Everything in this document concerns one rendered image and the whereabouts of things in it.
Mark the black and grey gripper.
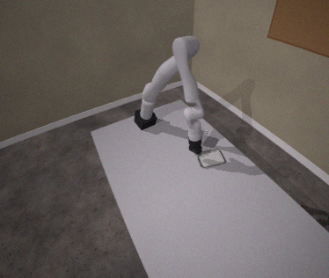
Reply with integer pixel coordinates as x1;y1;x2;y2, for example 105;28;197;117
188;128;208;156

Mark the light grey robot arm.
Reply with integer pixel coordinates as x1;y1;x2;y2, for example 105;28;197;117
140;36;205;135

